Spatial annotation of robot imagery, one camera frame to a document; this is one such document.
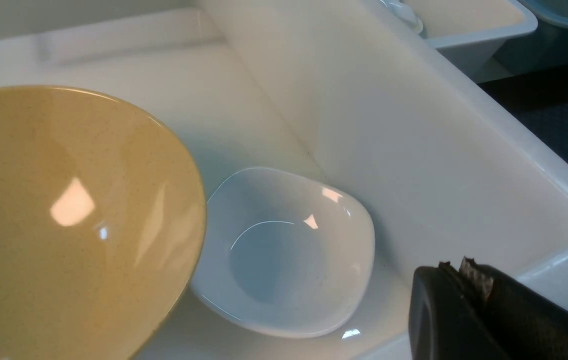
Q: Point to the large white plastic tub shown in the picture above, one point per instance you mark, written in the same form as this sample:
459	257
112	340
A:
334	90

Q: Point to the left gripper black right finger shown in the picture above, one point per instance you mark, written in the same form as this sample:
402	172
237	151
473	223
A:
525	324

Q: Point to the yellow noodle bowl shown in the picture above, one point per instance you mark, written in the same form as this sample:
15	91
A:
102	221

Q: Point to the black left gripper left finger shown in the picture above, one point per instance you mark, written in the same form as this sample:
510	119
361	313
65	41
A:
444	321

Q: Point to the white square side dish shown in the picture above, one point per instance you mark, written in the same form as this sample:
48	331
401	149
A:
284	255

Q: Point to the small white plastic bin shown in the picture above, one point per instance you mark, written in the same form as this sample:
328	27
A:
466	32

